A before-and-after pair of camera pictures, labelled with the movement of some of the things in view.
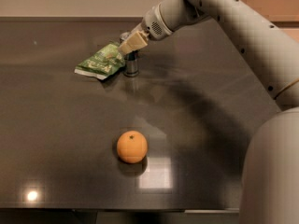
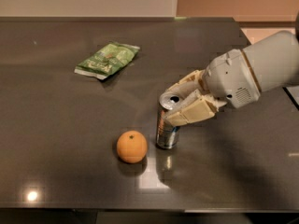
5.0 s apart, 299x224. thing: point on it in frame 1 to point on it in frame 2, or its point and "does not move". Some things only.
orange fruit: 132,147 does not move
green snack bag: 103,63 does not move
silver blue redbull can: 132,64 to 166,134
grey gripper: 154,25 to 231,77
